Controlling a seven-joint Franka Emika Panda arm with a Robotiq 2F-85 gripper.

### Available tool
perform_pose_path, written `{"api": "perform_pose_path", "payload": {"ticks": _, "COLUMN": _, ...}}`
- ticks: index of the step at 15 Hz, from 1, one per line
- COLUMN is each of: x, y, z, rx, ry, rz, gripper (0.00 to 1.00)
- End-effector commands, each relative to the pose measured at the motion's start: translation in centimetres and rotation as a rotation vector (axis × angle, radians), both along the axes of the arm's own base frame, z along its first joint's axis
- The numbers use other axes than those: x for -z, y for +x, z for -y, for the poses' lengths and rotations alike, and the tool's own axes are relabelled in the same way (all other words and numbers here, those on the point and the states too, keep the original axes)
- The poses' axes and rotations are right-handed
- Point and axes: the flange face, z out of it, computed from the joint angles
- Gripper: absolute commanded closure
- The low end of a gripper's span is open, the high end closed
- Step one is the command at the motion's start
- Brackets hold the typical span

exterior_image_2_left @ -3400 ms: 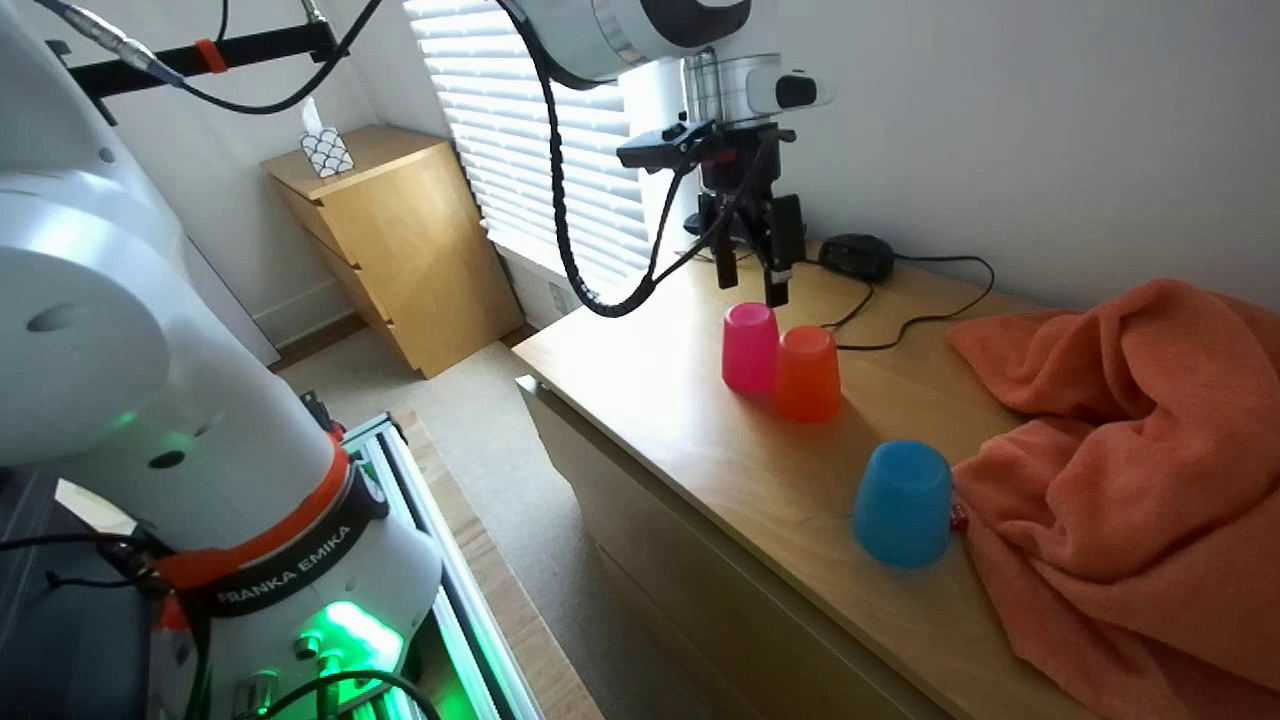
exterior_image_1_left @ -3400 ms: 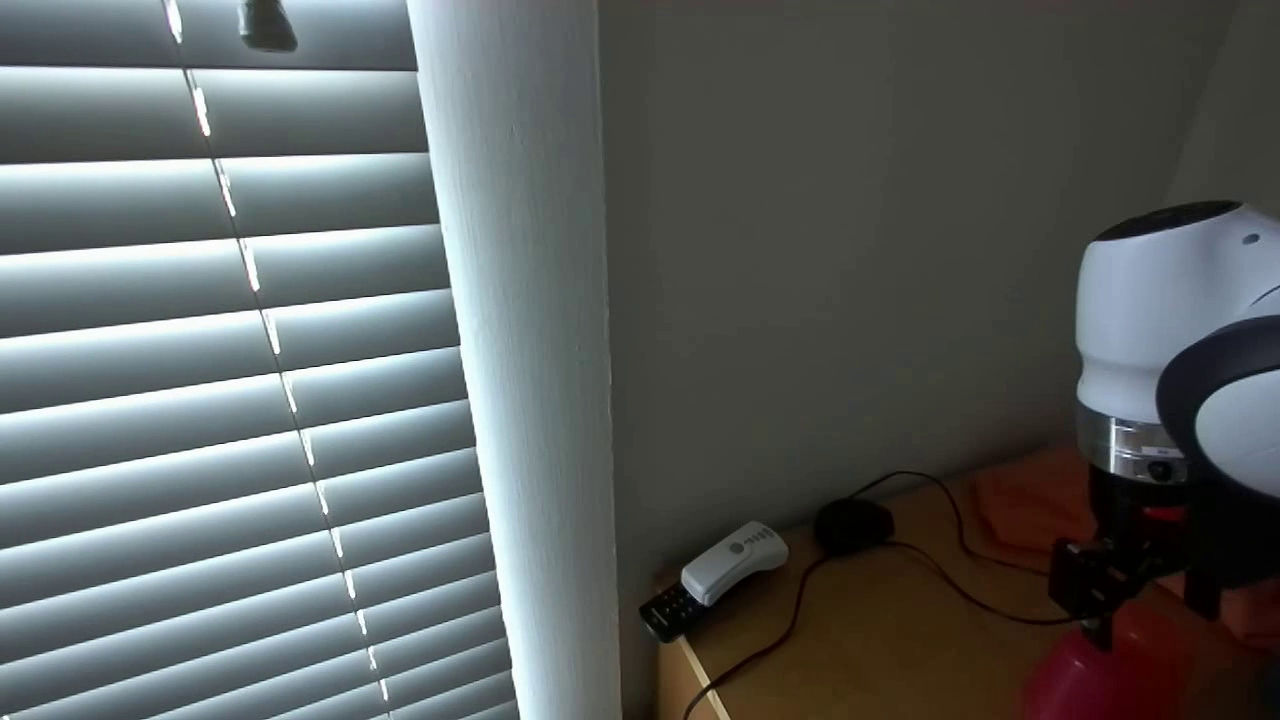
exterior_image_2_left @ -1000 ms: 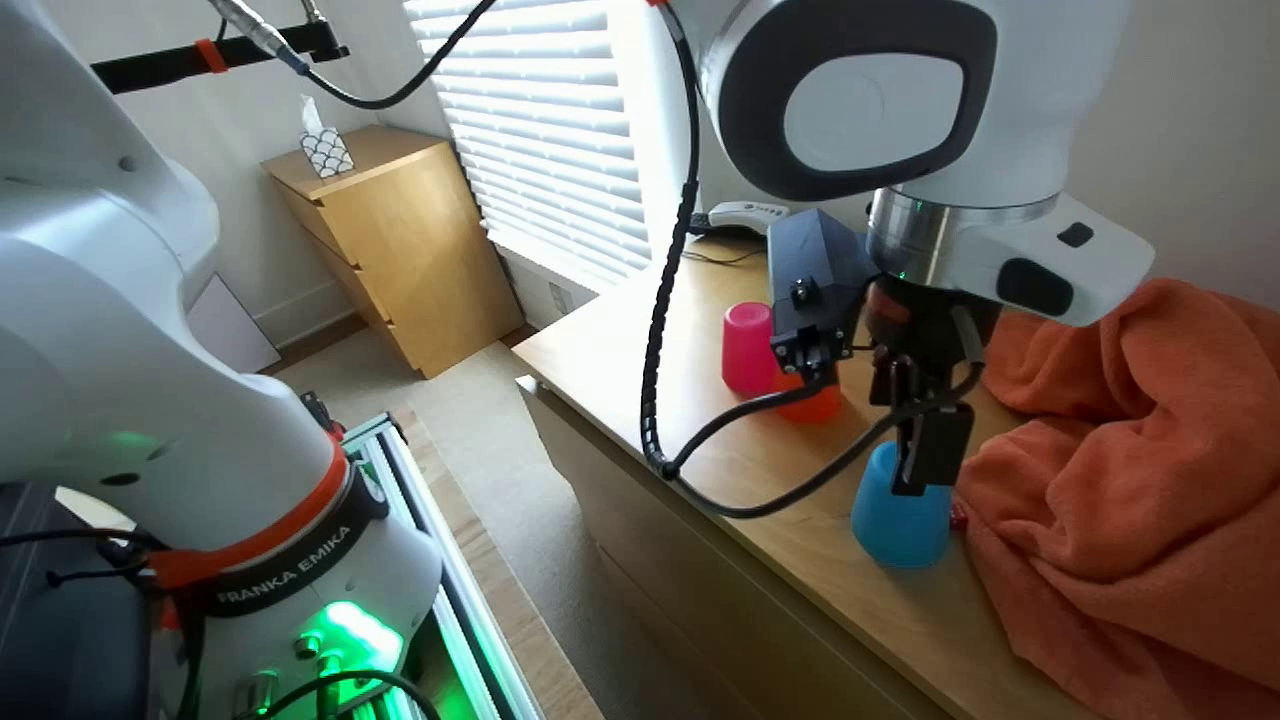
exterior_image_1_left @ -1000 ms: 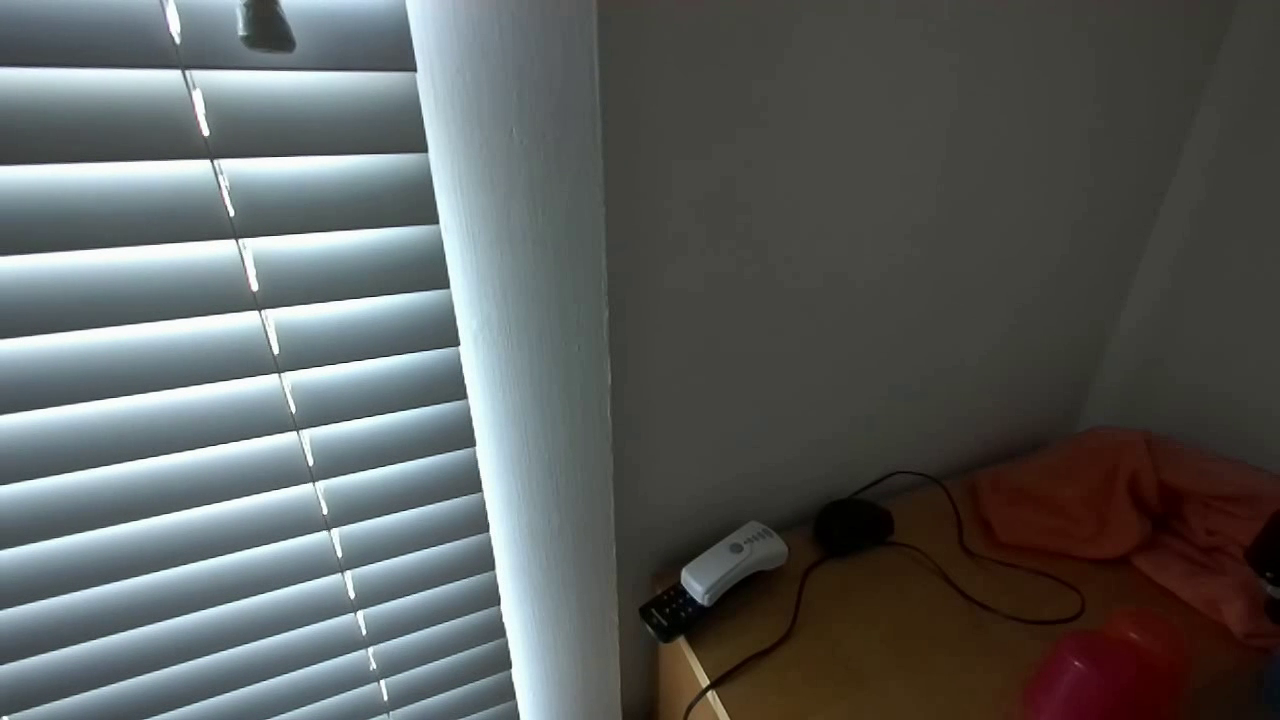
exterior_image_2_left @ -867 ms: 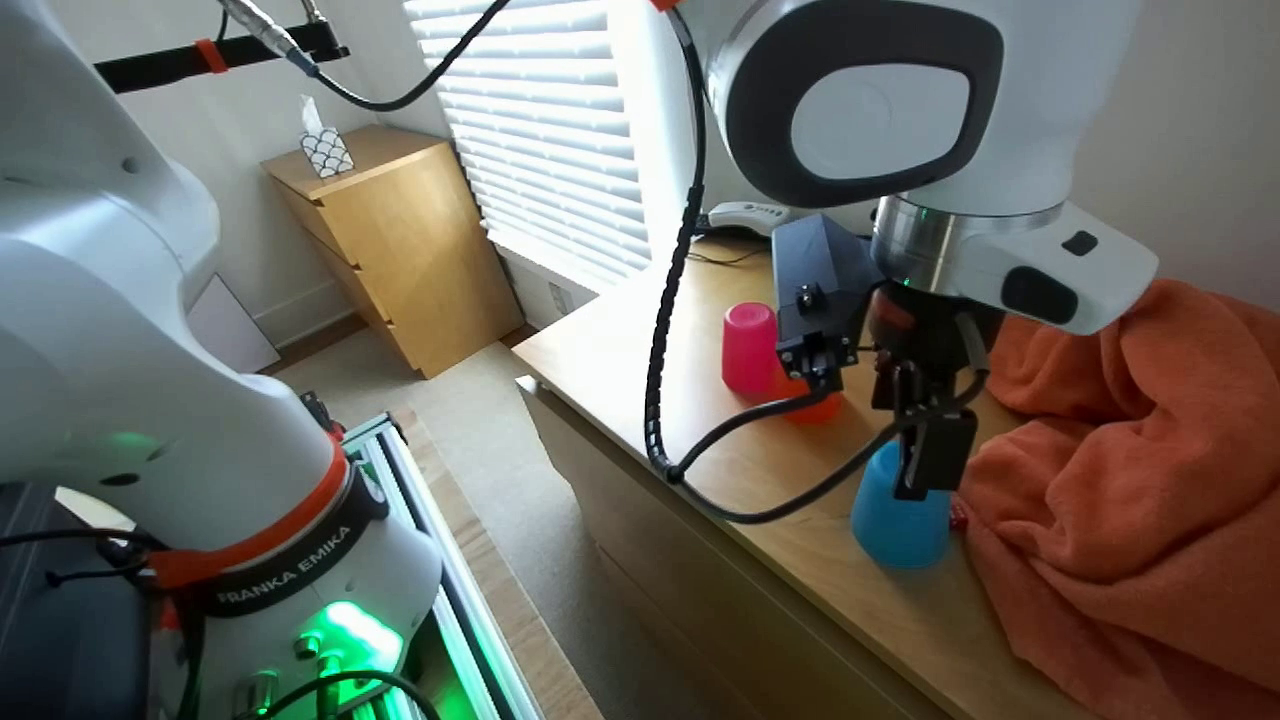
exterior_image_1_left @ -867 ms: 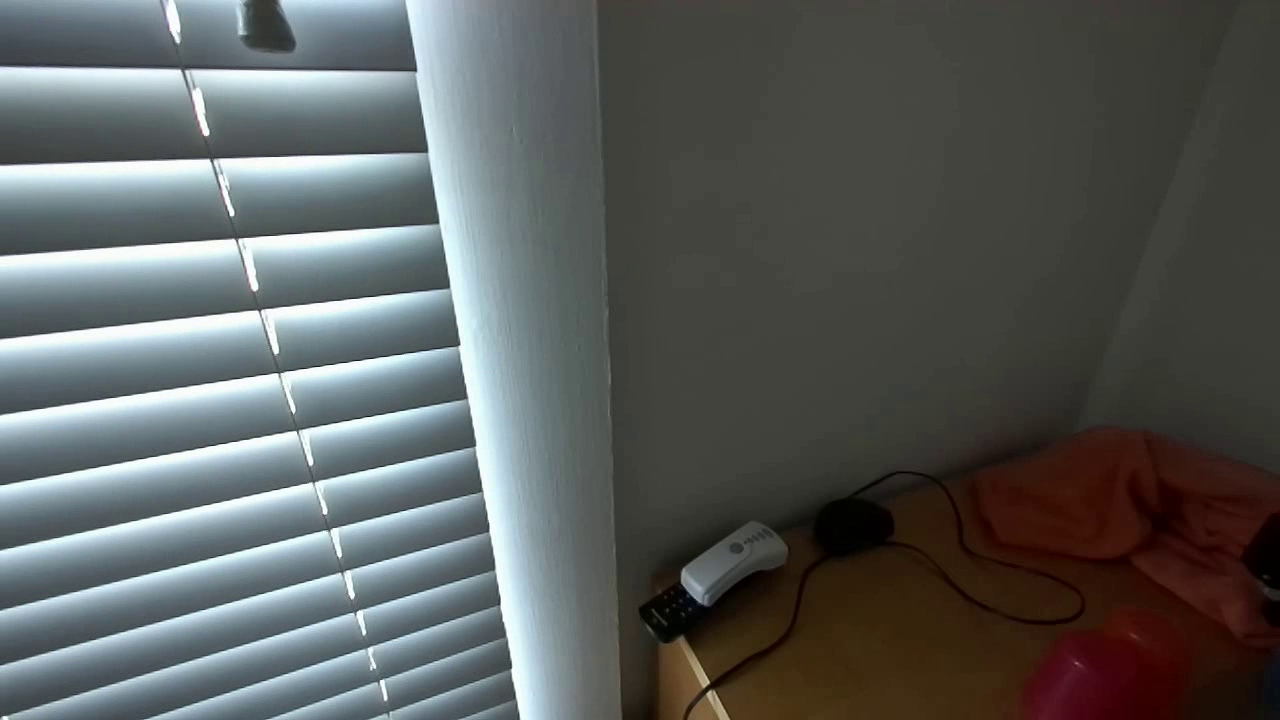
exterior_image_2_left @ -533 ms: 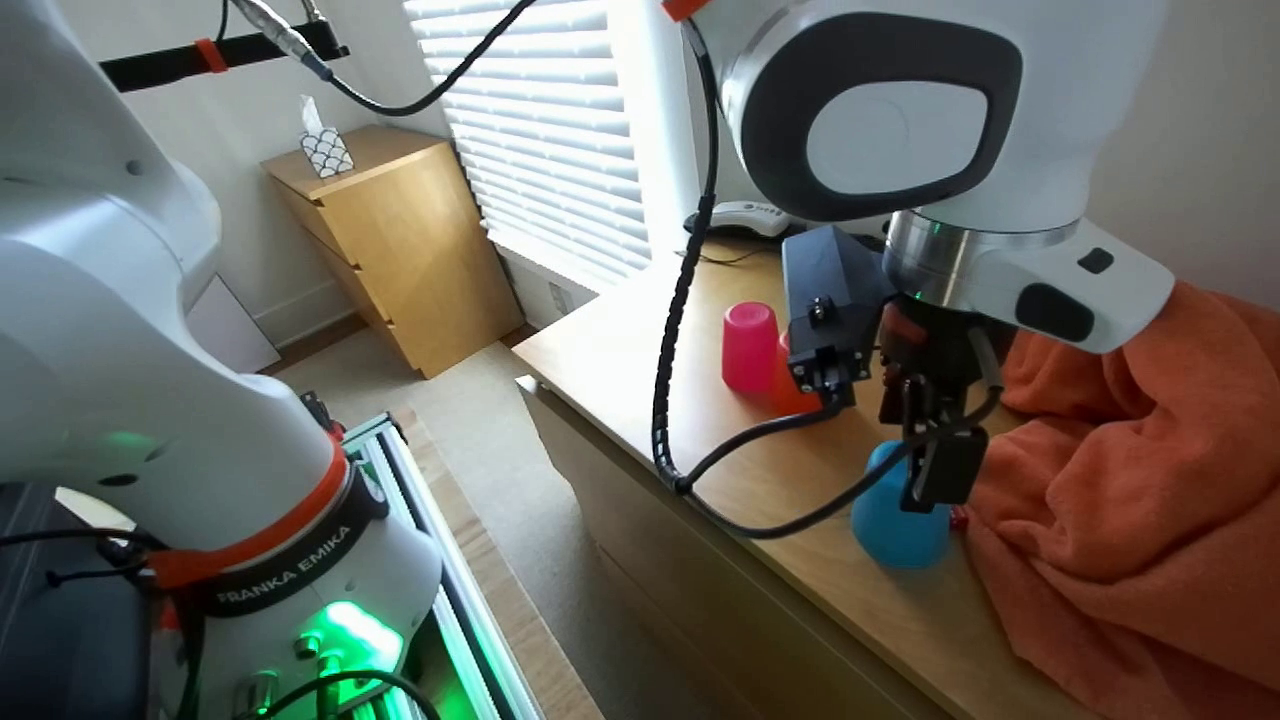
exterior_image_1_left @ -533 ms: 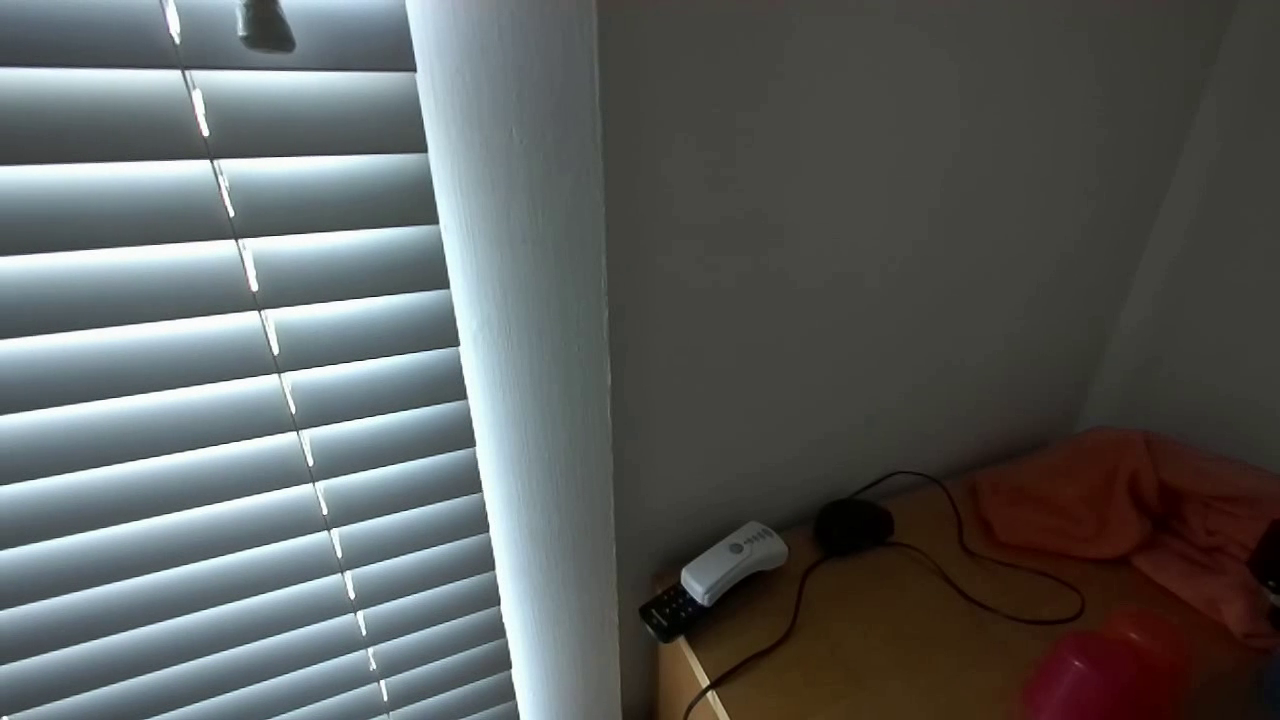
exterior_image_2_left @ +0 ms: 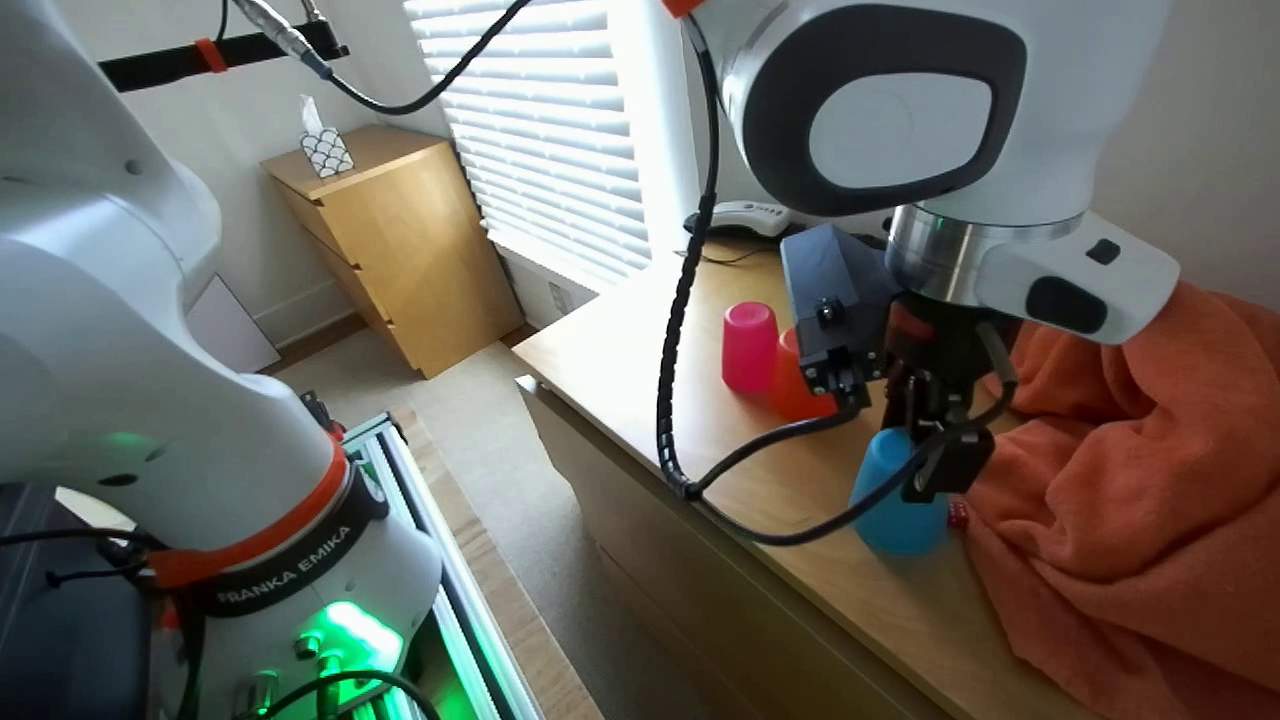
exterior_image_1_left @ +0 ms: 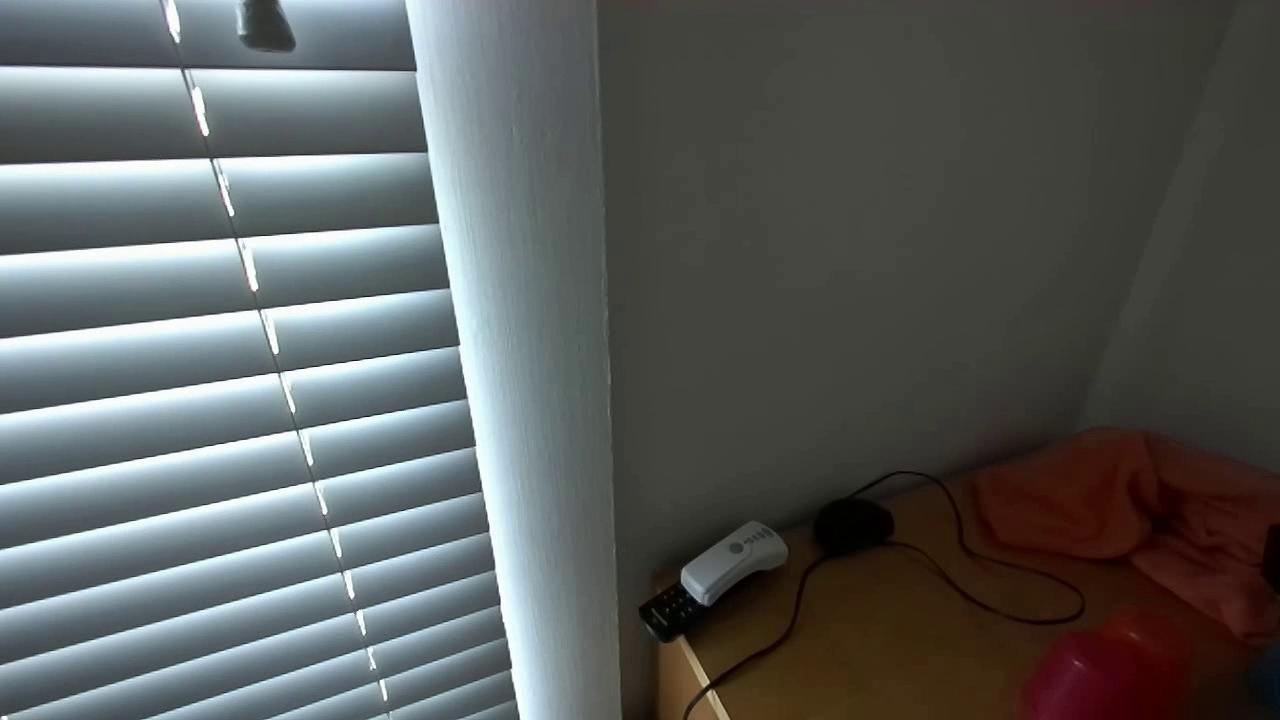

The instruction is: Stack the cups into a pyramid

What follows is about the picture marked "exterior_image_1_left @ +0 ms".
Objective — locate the pink plastic cup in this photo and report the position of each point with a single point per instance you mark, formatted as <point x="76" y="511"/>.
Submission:
<point x="1103" y="683"/>

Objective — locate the white handheld device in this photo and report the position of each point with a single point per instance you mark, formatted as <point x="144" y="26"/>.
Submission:
<point x="728" y="561"/>

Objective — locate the flat black device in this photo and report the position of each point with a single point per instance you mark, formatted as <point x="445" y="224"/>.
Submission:
<point x="667" y="619"/>

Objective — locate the round black device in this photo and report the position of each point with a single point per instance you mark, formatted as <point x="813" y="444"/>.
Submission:
<point x="855" y="524"/>

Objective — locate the light wooden dresser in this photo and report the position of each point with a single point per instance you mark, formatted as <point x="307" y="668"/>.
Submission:
<point x="883" y="643"/>

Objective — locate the orange cloth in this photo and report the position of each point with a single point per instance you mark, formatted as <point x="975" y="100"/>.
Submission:
<point x="1095" y="501"/>

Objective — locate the grey window blinds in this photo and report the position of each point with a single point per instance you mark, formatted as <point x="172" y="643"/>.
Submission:
<point x="162" y="402"/>

